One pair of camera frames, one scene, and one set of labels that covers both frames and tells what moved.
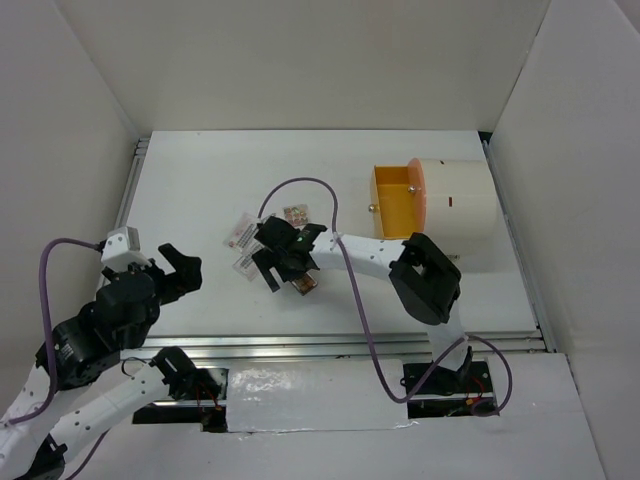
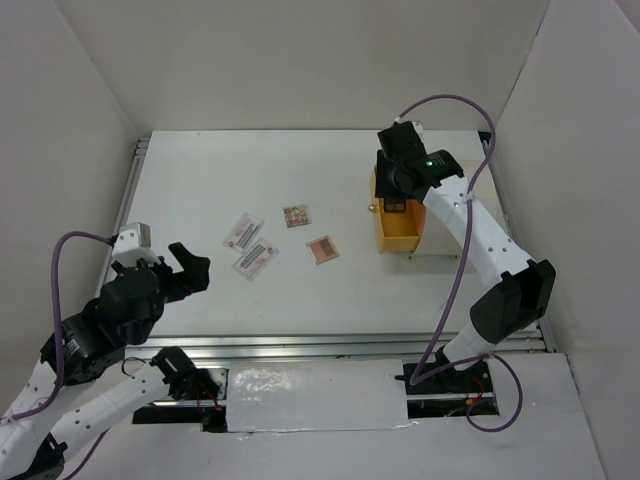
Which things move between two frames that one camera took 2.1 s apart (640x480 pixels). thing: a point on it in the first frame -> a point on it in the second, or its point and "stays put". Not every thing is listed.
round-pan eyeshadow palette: x=296 y=215 stays put
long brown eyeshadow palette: x=305 y=283 -> x=395 y=205
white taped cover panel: x=314 y=395 stays put
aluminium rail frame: x=327 y=344 stays put
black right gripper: x=266 y=260 -> x=384 y=187
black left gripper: x=188 y=276 stays put
